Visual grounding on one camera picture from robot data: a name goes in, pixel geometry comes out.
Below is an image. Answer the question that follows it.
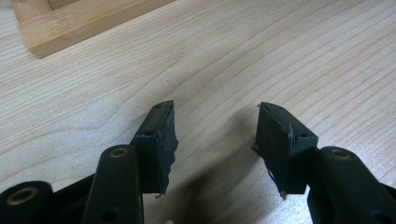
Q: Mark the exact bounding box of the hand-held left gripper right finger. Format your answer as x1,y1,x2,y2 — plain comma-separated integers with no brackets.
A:
250,101,319,201

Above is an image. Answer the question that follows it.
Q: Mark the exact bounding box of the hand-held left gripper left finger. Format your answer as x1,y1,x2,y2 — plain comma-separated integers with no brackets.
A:
133,99,179,199

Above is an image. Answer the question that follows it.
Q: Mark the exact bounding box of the wooden three-tier shoe rack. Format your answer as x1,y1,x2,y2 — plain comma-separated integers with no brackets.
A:
10,0,176,60

